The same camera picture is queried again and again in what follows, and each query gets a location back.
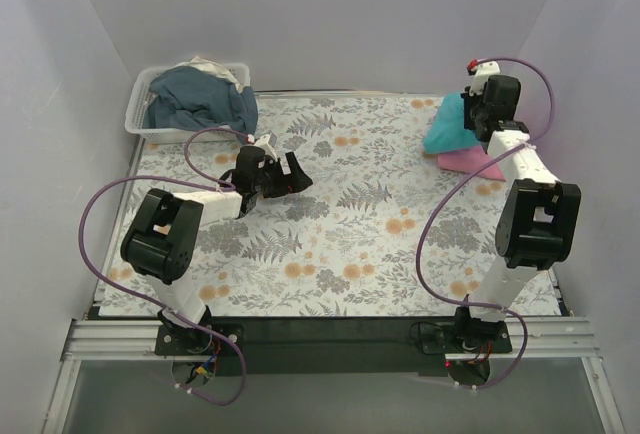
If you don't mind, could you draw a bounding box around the teal t shirt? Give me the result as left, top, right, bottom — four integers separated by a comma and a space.
423, 92, 480, 154

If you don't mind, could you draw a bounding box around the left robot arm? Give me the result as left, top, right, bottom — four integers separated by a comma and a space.
120, 146, 313, 354

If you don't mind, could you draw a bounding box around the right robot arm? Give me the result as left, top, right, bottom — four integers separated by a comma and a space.
452, 63, 582, 352

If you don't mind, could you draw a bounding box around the folded pink t shirt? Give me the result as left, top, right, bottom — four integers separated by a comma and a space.
436, 146, 505, 181

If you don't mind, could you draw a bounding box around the grey-blue t shirt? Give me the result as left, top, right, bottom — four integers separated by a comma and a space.
143, 66, 259, 135

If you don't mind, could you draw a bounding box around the cream t shirt in basket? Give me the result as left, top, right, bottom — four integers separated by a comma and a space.
172, 56, 253, 94

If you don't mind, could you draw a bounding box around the white plastic laundry basket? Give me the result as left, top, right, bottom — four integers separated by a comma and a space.
124, 62, 251, 144

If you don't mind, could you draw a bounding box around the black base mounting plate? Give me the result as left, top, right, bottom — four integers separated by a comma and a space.
154, 316, 513, 378

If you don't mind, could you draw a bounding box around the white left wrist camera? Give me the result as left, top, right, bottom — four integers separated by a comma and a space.
247, 133, 278, 160

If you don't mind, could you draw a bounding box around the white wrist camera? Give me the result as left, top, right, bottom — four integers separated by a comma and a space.
467, 60, 501, 97
247, 133, 278, 160

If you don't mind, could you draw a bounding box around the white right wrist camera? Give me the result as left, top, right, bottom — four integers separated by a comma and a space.
467, 60, 501, 97

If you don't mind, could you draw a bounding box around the aluminium frame rail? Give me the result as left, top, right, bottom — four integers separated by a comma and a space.
43, 317, 623, 433

